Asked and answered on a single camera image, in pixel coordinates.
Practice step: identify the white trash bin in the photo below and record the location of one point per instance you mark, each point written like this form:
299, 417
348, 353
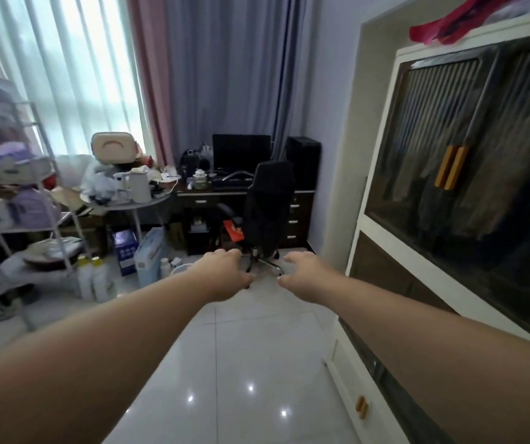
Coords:
181, 268

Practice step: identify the clear jug yellow cap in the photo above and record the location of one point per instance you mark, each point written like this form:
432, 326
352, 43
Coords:
84, 277
103, 279

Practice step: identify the red plastic bag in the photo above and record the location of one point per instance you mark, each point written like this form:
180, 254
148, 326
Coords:
450, 23

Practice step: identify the sheer white curtain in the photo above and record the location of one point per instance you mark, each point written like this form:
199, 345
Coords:
61, 64

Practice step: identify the small white bottle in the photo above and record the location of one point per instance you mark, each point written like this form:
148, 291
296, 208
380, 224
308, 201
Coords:
165, 268

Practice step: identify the person's left hand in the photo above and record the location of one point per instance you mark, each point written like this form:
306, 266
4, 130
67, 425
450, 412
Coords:
221, 272

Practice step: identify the purple soft pack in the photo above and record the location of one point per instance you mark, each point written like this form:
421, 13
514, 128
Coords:
29, 208

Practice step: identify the pile of grey clothes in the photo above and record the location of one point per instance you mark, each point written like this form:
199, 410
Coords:
98, 180

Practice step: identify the white ribbed glass cabinet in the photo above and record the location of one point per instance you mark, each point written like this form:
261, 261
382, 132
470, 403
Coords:
422, 134

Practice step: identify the grey blue curtain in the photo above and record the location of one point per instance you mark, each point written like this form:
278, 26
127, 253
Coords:
228, 64

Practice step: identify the blue cardboard box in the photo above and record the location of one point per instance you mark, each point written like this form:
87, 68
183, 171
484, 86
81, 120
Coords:
126, 251

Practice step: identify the black bag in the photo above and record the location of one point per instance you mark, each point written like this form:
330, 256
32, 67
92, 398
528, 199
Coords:
191, 161

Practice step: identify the black computer monitor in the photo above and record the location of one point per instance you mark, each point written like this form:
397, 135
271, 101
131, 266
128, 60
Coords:
241, 152

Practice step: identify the brown cardboard box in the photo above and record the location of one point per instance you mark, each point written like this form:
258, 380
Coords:
177, 235
84, 235

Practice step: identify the person's right hand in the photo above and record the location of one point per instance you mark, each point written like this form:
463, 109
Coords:
308, 277

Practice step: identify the white storage basket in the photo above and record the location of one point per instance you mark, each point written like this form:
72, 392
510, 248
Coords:
10, 168

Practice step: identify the white green jar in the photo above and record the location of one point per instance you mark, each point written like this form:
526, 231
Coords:
200, 179

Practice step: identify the white metal shelf rack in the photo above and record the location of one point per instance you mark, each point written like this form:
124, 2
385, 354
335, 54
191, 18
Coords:
59, 198

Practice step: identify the person's right forearm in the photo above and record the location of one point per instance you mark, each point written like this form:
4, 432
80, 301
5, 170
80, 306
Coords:
454, 356

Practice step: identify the black office chair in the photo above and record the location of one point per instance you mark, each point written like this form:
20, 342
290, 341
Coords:
265, 212

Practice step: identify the person's left forearm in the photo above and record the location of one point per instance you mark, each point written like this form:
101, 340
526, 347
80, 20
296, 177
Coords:
84, 365

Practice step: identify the pink curtain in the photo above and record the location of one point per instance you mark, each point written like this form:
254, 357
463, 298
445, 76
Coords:
149, 64

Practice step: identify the long white cardboard box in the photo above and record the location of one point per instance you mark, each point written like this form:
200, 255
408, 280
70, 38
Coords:
149, 256

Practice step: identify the black computer tower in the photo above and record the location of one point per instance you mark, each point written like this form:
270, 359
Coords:
304, 161

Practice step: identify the red tasselled cushion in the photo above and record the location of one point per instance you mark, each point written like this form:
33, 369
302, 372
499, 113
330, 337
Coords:
233, 230

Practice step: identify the white electric kettle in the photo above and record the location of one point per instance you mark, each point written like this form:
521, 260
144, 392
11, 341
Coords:
137, 187

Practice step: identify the pink plush pillow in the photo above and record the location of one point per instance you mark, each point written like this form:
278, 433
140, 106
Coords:
112, 145

